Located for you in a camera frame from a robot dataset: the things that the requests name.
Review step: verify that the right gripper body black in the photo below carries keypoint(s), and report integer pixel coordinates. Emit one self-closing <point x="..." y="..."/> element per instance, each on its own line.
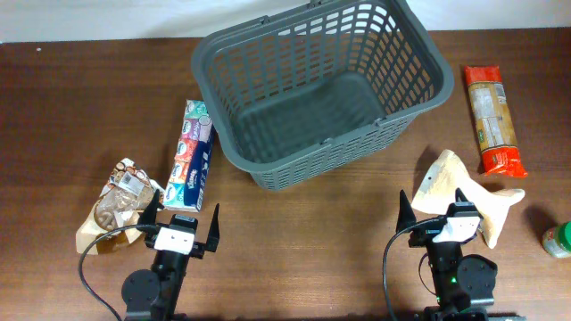
<point x="438" y="252"/>

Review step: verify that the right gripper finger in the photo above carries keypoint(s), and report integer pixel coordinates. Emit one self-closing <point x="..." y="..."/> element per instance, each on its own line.
<point x="459" y="196"/>
<point x="406" y="217"/>

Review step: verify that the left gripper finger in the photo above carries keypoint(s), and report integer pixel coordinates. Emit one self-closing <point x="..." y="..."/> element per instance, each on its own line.
<point x="213" y="235"/>
<point x="148" y="216"/>

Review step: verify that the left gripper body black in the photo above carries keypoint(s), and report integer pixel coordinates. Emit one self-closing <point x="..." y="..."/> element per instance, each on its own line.
<point x="173" y="261"/>

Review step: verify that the beige paper food bag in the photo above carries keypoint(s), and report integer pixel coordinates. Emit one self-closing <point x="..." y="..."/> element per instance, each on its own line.
<point x="445" y="176"/>

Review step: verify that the green lid spice jar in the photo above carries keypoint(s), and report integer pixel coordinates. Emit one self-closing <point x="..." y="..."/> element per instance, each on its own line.
<point x="556" y="241"/>

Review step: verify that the grey plastic shopping basket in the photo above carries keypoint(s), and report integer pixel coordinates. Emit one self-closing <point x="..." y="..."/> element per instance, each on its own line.
<point x="309" y="90"/>

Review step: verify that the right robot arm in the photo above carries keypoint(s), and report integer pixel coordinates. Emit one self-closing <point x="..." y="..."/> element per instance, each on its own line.
<point x="463" y="285"/>

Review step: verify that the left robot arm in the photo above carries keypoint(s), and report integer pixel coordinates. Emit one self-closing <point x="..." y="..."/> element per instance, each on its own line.
<point x="152" y="294"/>

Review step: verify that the brown cookie snack bag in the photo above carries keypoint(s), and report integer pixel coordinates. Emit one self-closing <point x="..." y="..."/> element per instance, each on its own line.
<point x="124" y="197"/>

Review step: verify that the multicolour tissue multipack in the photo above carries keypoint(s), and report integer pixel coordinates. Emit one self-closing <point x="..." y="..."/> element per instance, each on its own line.
<point x="187" y="180"/>

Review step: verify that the red spaghetti pasta packet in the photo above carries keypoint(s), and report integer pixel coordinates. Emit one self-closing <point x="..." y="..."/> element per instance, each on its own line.
<point x="494" y="128"/>

